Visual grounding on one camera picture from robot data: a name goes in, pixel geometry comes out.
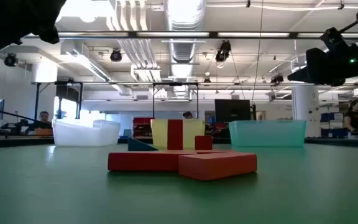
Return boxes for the teal plastic bin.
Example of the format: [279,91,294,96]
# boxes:
[228,119,307,148]

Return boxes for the orange rectangular block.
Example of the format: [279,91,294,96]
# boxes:
[178,151,258,181]

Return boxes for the clear white plastic bin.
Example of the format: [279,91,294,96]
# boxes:
[52,119,121,147]

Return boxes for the blue storage bins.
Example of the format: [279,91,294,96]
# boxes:
[320,112,349,138]

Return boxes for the black slanted rod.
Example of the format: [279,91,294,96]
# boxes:
[0,105,54,126]

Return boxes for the red storage bin rack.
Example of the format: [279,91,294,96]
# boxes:
[132,117,154,138]

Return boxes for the black ceiling spotlight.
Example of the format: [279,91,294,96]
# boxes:
[270,74,285,85]
[215,40,232,62]
[4,52,18,68]
[109,49,123,62]

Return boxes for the black aluminium table frame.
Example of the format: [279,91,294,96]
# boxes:
[0,136,358,149]

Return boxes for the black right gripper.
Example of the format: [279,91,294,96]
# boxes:
[287,43,358,87]

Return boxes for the black monitor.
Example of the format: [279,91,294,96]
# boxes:
[214,98,251,123]

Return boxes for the thin hanging cable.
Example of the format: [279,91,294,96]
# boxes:
[251,0,264,105]

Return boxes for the yellow plastic bin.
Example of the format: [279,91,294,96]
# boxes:
[150,118,206,149]

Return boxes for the long red block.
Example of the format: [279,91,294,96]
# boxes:
[107,149,234,172]

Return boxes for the small red block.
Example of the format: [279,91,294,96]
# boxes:
[195,135,214,151]

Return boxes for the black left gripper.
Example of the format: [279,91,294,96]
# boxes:
[0,0,68,67]

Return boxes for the blue triangular block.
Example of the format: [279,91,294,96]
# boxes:
[127,137,158,152]

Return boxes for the red rectangular block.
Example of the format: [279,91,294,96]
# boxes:
[167,119,184,151]

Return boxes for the white round column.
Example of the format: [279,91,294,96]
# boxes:
[291,85,320,138]

